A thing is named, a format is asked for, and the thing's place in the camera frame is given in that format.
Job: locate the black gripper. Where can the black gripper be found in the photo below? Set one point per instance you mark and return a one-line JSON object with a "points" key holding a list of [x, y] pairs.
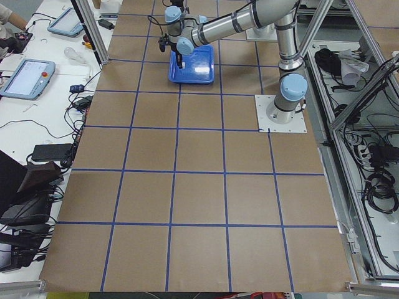
{"points": [[179, 56]]}

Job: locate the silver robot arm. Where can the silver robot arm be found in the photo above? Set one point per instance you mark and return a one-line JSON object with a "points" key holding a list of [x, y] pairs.
{"points": [[255, 14]]}

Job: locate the blue plastic tray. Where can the blue plastic tray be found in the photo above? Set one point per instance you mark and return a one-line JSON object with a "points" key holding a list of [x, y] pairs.
{"points": [[199, 67]]}

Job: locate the black power adapter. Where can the black power adapter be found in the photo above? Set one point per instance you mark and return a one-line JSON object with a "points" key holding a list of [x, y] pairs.
{"points": [[106, 24]]}

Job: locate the small blue device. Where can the small blue device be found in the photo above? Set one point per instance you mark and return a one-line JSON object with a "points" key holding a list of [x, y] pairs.
{"points": [[76, 88]]}

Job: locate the far teach pendant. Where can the far teach pendant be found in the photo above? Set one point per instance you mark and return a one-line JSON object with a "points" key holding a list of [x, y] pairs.
{"points": [[67, 24]]}

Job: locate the teach pendant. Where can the teach pendant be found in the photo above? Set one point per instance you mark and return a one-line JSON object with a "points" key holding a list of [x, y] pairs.
{"points": [[67, 24], [29, 79]]}

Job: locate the near teach pendant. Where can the near teach pendant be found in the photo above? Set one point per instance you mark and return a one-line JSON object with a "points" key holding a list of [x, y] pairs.
{"points": [[29, 79]]}

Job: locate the black flat power brick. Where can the black flat power brick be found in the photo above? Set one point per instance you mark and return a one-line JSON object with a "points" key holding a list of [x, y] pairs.
{"points": [[51, 152]]}

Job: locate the yellow handled screwdriver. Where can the yellow handled screwdriver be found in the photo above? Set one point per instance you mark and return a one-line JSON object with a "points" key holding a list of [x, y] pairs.
{"points": [[87, 45]]}

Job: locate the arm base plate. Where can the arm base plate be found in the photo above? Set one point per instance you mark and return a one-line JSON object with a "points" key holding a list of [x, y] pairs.
{"points": [[272, 120]]}

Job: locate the aluminium frame post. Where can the aluminium frame post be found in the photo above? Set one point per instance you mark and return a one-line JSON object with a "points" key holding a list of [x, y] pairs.
{"points": [[87, 19]]}

